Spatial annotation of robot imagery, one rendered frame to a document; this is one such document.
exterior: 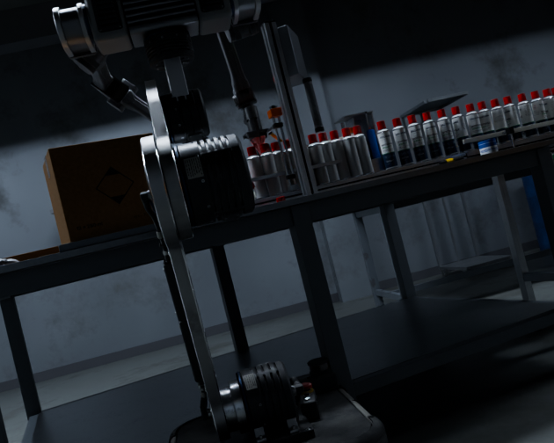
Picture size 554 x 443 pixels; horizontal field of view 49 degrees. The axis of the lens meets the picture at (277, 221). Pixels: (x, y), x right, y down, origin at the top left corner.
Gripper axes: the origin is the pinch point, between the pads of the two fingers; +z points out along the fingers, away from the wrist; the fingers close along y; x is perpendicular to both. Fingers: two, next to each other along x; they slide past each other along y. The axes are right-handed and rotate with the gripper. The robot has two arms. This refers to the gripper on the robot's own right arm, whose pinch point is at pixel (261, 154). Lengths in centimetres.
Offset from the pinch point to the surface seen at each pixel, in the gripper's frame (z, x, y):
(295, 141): 3.2, 27.3, -4.4
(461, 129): 8, 11, -87
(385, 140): 6, 12, -49
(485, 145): 19, 26, -85
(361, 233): 39, -153, -108
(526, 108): 5, 11, -123
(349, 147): 6.5, 12.4, -32.6
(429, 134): 7, 11, -71
